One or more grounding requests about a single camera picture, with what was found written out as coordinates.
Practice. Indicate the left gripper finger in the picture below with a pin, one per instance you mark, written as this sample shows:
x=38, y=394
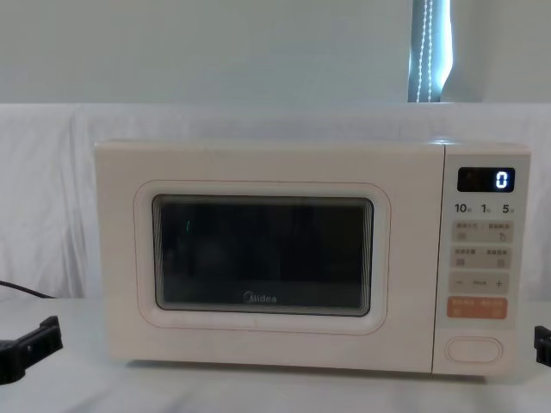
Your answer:
x=47, y=340

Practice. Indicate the white curtain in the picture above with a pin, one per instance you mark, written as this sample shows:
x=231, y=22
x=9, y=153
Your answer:
x=215, y=47

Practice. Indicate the cream microwave oven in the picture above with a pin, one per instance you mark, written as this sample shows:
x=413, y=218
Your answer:
x=409, y=258

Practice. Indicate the oven control panel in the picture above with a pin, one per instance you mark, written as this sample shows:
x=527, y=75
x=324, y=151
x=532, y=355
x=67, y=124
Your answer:
x=480, y=266

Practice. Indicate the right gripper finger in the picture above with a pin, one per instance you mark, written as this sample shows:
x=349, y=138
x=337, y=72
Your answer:
x=544, y=344

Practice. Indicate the oval oven door button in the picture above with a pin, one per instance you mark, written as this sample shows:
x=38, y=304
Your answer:
x=473, y=349

